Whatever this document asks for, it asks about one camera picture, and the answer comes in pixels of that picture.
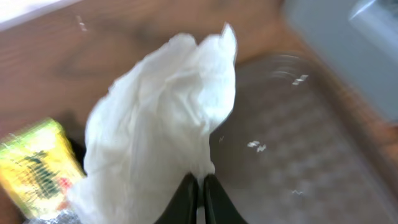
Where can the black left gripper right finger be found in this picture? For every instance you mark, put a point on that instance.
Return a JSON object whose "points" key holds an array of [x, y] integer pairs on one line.
{"points": [[219, 209]]}

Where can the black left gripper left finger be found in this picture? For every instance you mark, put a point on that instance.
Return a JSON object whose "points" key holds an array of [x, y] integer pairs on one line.
{"points": [[182, 208]]}

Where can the white napkin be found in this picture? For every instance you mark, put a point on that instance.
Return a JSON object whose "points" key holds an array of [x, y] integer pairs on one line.
{"points": [[153, 128]]}

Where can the yellow green foil wrapper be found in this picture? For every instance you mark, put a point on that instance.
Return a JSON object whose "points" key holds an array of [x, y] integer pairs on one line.
{"points": [[38, 168]]}

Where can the grey dishwasher rack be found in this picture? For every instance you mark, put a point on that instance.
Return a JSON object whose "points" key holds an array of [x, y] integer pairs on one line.
{"points": [[358, 40]]}

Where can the dark brown serving tray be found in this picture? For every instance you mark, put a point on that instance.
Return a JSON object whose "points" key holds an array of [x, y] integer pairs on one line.
{"points": [[290, 152]]}

